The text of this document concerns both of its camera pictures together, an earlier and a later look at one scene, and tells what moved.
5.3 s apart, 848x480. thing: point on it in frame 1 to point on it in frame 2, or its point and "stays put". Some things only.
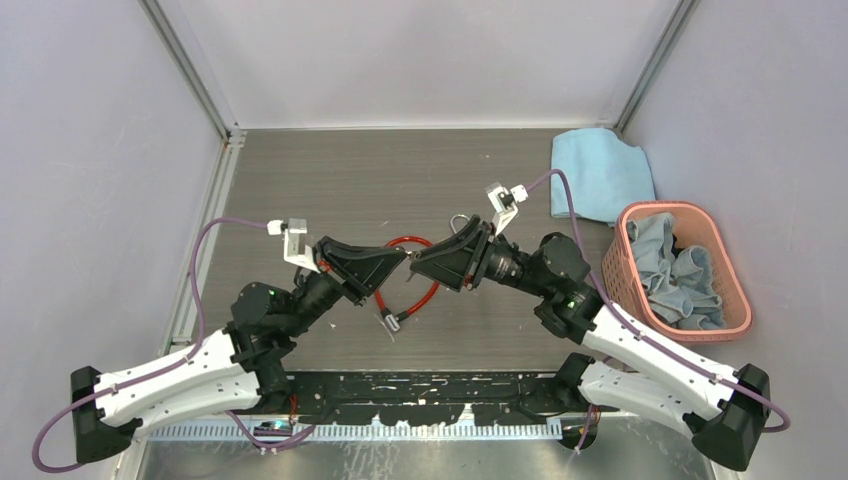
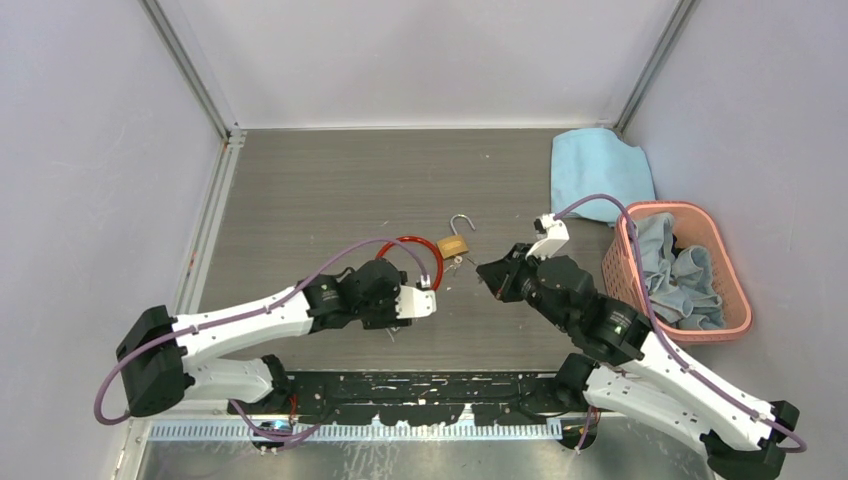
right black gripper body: (474, 263) to (517, 276)
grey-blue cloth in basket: (678, 283) stays put
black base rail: (433, 398) stays put
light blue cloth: (606, 174) stays put
